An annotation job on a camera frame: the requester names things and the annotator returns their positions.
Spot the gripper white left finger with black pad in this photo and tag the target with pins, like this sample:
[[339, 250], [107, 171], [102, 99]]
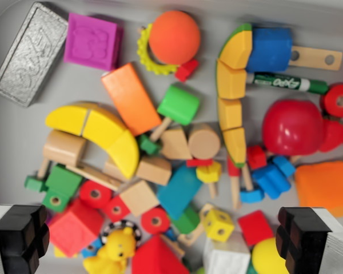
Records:
[[14, 242]]

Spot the gripper white right finger with black pad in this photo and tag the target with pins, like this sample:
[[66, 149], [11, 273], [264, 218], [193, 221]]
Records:
[[308, 242]]

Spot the grey plastic bin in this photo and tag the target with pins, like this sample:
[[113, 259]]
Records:
[[14, 137]]

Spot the yellow ball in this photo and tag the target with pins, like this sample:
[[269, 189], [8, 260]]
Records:
[[265, 257]]

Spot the red wooden block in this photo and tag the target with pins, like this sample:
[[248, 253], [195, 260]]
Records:
[[255, 228]]

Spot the orange foam wedge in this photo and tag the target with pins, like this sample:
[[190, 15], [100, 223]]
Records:
[[326, 185]]

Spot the red embossed cube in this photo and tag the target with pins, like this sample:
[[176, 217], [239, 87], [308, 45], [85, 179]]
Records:
[[74, 228]]

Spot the green wooden bolt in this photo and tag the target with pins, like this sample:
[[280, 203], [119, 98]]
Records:
[[34, 184], [149, 145]]

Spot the blue cross shaped block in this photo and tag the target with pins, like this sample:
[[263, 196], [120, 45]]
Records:
[[271, 181]]

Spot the green wooden block with hole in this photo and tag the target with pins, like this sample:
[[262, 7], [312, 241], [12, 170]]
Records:
[[64, 179]]

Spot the white block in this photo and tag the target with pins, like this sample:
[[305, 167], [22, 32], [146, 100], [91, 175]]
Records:
[[225, 257]]

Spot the yellow wooden cube with holes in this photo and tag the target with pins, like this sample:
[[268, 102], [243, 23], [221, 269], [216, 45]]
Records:
[[217, 228]]

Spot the red wooden wheel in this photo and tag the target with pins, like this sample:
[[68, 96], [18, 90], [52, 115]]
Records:
[[103, 197], [333, 101], [148, 225]]

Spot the yellow toy bear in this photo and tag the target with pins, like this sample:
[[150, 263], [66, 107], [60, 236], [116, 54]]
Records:
[[114, 251]]

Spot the wooden strip with holes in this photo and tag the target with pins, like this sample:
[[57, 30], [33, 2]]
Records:
[[311, 58], [193, 237], [97, 175]]

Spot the natural wooden arch block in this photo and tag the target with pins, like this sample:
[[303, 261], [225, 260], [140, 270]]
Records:
[[64, 148]]

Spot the red wooden cube with hole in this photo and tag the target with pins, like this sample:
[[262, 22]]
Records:
[[117, 211]]

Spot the red plastic strawberry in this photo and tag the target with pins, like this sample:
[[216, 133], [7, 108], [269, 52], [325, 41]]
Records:
[[334, 135]]

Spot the red plastic apple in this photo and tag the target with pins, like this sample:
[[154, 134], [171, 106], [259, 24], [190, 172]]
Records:
[[291, 127]]

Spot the yellow wooden bolt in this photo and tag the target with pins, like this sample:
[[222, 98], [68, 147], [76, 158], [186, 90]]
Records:
[[208, 172]]

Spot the natural wooden cube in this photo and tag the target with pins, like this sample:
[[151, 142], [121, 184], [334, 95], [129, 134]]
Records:
[[138, 198]]

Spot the flat red wooden piece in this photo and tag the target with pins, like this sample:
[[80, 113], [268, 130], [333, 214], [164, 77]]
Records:
[[198, 162]]

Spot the teal wooden block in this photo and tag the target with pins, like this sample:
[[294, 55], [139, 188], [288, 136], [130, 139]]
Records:
[[178, 192]]

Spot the red triangular block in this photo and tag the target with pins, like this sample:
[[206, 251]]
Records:
[[157, 258]]

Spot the yellow wooden banana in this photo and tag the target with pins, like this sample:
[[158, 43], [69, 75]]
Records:
[[103, 128]]

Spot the natural wooden cylinder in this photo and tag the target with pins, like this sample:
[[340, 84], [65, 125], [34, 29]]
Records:
[[204, 141]]

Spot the green Expo marker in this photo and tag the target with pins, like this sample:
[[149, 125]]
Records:
[[286, 82]]

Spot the natural wooden triangular prism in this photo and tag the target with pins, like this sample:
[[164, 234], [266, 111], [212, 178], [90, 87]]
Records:
[[174, 145]]

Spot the yellow sliced banana toy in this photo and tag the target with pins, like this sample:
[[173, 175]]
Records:
[[231, 80]]

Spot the orange wooden block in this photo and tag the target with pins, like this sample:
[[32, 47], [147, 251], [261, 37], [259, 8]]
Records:
[[130, 98]]

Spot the silver embossed metal block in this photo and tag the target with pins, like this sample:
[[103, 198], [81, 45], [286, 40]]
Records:
[[30, 54]]

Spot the green wooden cylinder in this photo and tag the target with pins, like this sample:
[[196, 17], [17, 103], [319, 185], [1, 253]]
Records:
[[178, 104]]

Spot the blue wooden block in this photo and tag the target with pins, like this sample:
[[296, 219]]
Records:
[[270, 50]]

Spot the small red wooden nut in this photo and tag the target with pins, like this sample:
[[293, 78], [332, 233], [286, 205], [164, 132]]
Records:
[[187, 70]]

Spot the purple embossed cube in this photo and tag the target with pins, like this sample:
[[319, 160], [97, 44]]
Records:
[[90, 41]]

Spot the orange foam ball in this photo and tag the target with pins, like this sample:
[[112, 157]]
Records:
[[174, 37]]

